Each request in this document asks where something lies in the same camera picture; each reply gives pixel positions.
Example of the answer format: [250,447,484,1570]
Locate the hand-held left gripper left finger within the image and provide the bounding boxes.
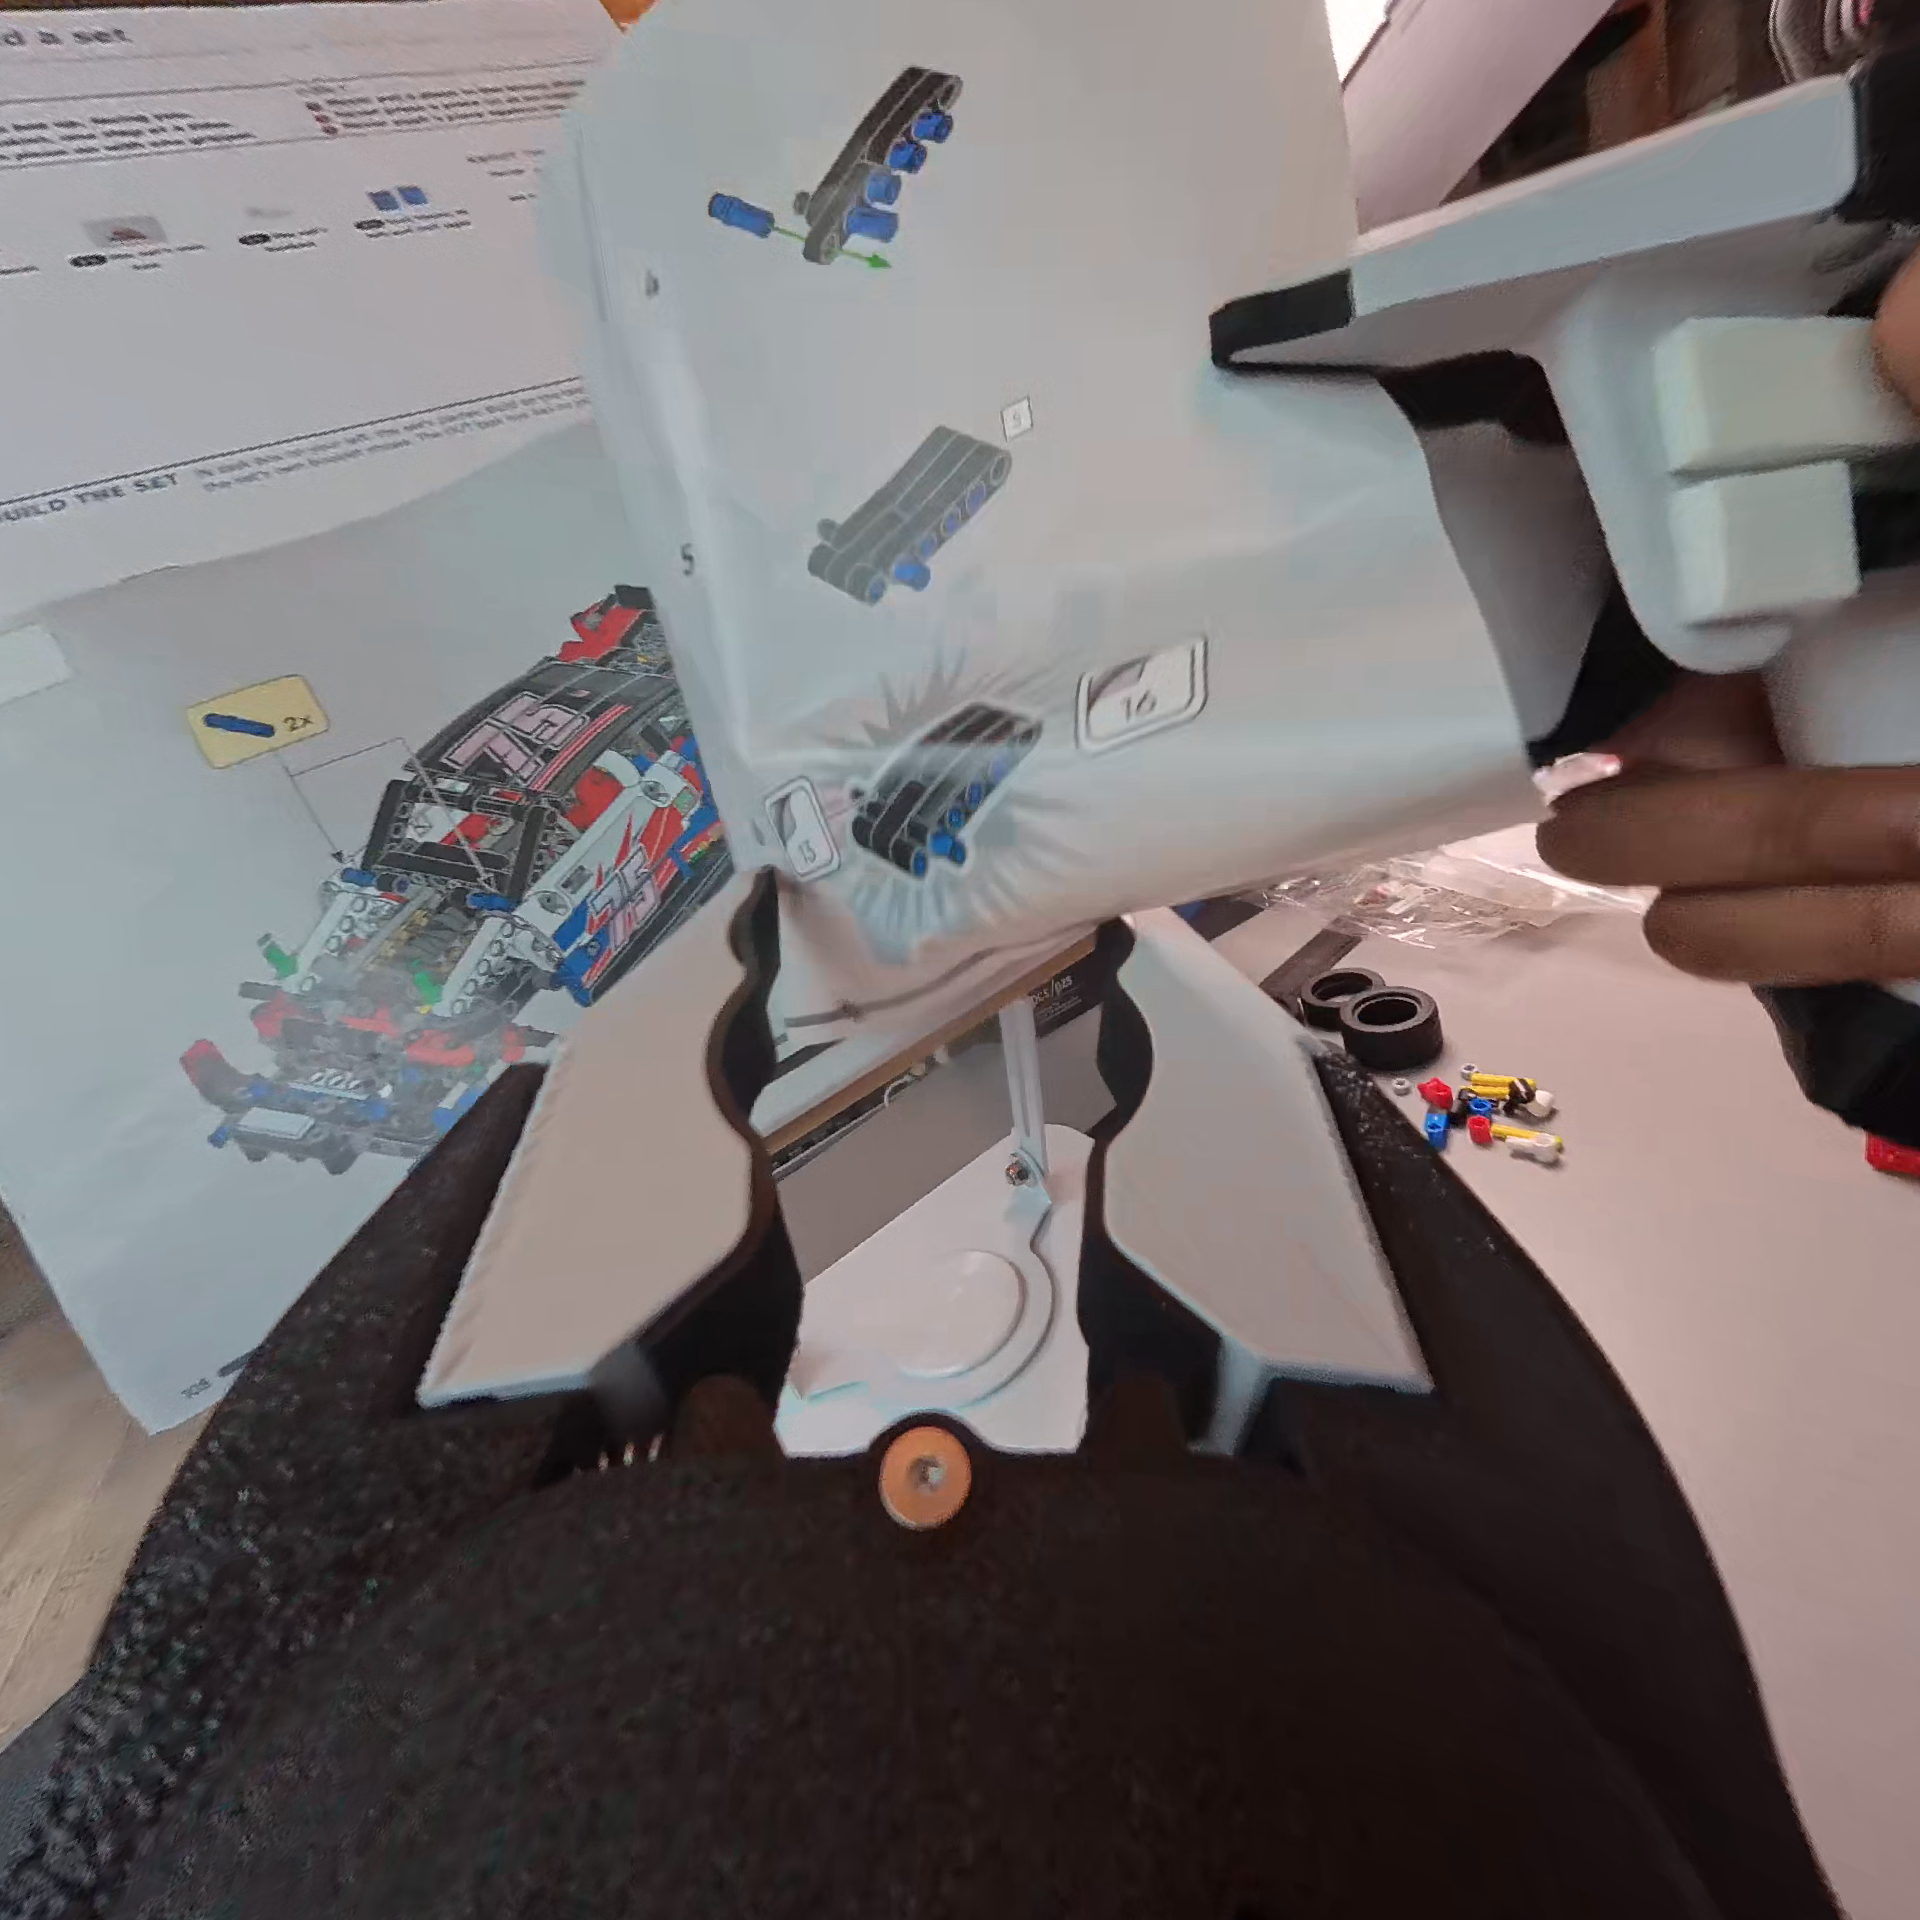
[415,866,805,1413]

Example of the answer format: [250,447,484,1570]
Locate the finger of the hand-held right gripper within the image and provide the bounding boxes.
[1210,70,1873,377]
[1372,320,1881,769]

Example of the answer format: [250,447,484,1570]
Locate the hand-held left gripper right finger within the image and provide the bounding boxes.
[1078,907,1433,1451]

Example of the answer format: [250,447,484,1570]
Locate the toy car instruction booklet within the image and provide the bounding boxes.
[0,0,1554,1438]

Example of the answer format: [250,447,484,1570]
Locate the person's right hand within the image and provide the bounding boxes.
[1534,681,1920,993]

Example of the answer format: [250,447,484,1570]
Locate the pile of small coloured bricks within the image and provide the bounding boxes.
[1387,1062,1567,1166]

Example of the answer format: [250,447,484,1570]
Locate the white book stand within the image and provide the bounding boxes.
[750,936,1106,1459]

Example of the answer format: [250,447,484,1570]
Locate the clear plastic bag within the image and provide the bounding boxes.
[1271,835,1654,950]

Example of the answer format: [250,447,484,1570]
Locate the white printed paper sheet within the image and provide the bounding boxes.
[0,0,662,632]

